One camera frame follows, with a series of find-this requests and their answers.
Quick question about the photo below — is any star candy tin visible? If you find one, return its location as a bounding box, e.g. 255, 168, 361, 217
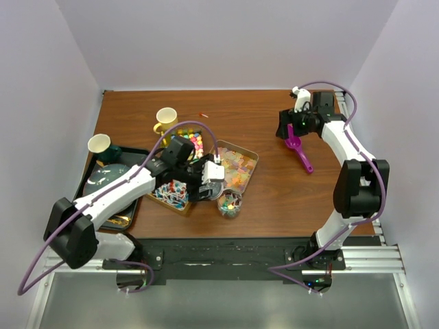
161, 128, 204, 161

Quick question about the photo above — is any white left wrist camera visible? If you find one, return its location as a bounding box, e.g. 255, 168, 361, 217
202, 161, 225, 184

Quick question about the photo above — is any silver jar lid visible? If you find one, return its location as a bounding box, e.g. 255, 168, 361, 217
200, 182, 224, 200

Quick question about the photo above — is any white paper cup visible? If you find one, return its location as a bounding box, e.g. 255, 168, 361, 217
87, 134, 111, 157

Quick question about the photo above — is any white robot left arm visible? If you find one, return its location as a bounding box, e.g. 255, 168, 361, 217
43, 136, 225, 269

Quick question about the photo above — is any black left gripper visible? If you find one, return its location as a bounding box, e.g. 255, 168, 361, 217
174, 154, 213, 202

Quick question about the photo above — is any yellow mug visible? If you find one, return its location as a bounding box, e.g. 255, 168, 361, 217
153, 107, 178, 135

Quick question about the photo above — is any black tray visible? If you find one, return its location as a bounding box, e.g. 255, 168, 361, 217
66, 146, 152, 231

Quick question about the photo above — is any dark green cup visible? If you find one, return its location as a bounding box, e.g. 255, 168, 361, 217
97, 145, 122, 164

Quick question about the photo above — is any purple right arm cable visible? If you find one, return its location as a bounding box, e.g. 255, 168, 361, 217
267, 80, 387, 285

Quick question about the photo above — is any grey blue plate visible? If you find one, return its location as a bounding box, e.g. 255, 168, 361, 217
82, 164, 130, 197

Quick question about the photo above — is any purple plastic scoop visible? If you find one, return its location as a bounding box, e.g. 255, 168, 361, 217
285, 125, 313, 174

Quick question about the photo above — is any gold lollipop tin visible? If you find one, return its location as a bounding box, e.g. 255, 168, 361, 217
146, 180, 191, 216

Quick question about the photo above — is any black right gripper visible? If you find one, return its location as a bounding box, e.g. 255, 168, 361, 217
276, 105, 316, 141

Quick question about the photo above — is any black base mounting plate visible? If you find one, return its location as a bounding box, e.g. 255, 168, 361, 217
102, 236, 381, 287

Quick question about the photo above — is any silver popsicle candy tin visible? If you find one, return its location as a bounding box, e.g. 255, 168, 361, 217
217, 140, 259, 194

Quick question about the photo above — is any clear glass jar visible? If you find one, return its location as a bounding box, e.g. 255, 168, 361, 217
217, 189, 243, 219

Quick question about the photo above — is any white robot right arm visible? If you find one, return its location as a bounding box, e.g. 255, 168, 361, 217
276, 86, 390, 269

